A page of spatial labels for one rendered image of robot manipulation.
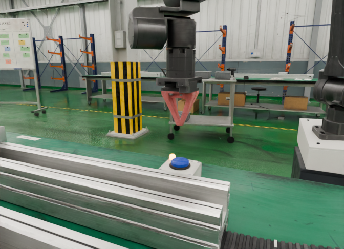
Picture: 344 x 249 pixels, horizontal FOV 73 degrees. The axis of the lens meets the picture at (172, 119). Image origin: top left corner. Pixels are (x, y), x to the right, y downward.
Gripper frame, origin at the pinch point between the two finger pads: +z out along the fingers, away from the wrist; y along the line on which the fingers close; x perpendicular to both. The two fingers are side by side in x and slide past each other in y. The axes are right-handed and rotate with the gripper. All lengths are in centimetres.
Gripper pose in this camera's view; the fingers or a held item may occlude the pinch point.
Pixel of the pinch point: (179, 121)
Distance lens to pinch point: 49.1
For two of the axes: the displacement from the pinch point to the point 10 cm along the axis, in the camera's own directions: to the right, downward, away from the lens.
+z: -0.1, 9.7, 2.3
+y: -3.7, 2.1, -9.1
